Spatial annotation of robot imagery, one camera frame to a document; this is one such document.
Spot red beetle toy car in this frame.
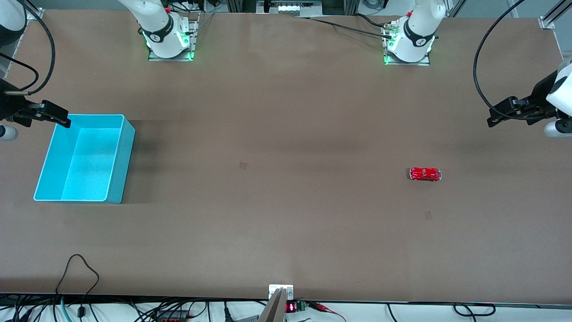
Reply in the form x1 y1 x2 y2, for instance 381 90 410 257
409 167 442 182

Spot blue plastic box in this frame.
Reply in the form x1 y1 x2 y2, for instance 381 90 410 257
34 114 136 204

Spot black orange power strip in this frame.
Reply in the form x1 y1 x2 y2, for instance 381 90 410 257
156 310 189 322

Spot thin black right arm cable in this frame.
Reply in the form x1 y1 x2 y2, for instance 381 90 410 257
0 53 39 91

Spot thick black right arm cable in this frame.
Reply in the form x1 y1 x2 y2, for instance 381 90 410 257
4 0 56 96

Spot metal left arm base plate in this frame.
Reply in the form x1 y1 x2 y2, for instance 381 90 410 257
383 21 431 67

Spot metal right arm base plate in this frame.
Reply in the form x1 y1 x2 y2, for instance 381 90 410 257
147 13 200 62

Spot short black table cable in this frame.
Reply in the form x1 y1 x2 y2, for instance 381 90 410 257
353 13 390 29

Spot black looped thin cable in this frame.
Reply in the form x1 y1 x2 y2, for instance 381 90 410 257
55 254 100 319

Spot grey thin cable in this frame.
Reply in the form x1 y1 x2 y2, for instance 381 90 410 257
196 13 216 33

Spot long black table cable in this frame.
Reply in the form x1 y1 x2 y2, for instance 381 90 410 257
293 16 395 35

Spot black flat looped cable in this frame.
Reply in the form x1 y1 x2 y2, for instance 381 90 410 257
453 303 497 318

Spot aluminium frame with light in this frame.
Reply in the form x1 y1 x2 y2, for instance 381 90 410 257
226 0 359 15

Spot red wire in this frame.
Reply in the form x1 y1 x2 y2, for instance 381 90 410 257
307 302 347 322

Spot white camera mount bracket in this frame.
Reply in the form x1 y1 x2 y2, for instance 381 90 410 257
269 284 294 301

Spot aluminium camera post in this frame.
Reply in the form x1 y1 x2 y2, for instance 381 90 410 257
258 288 287 322

